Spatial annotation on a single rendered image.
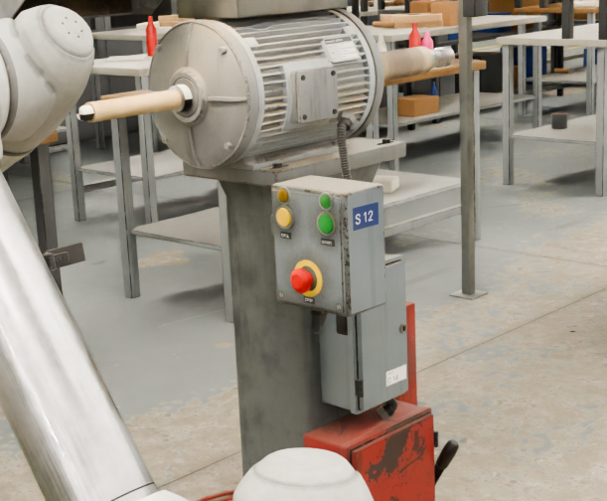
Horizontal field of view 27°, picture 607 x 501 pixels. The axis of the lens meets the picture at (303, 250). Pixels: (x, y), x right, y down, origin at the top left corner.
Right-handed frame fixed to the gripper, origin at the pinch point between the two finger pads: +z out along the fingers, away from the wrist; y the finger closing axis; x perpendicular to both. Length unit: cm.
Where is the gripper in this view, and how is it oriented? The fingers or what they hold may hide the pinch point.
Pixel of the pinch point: (52, 253)
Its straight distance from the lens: 204.9
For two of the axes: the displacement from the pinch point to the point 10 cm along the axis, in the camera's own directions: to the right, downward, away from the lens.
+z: 6.8, -2.0, 7.1
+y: 7.2, -0.2, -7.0
